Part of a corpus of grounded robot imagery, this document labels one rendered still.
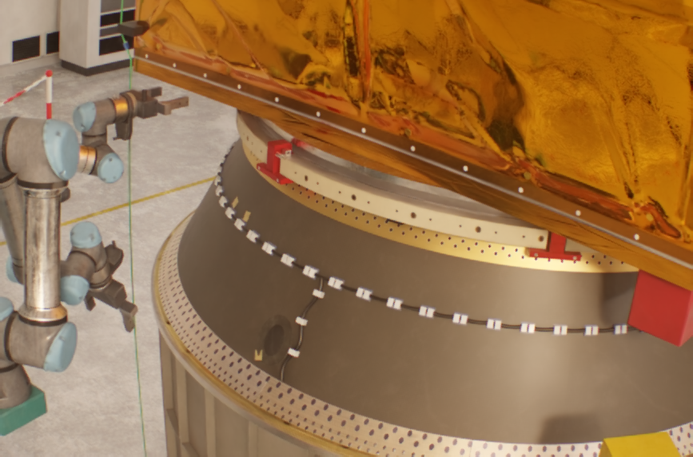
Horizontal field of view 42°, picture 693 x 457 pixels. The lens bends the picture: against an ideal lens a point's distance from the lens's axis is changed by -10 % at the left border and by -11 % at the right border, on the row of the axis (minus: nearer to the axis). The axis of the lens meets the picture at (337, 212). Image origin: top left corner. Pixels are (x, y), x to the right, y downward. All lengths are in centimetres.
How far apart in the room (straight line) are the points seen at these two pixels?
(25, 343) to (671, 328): 137
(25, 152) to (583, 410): 140
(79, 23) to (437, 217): 788
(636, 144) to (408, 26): 63
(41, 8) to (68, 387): 634
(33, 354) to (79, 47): 799
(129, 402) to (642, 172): 314
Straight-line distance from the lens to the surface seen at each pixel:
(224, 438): 269
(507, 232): 221
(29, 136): 192
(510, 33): 201
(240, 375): 251
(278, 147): 249
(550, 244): 220
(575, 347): 229
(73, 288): 217
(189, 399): 284
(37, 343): 202
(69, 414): 445
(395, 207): 226
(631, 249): 199
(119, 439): 429
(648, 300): 205
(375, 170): 232
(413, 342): 229
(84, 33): 978
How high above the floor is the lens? 256
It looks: 23 degrees down
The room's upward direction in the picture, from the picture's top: 4 degrees clockwise
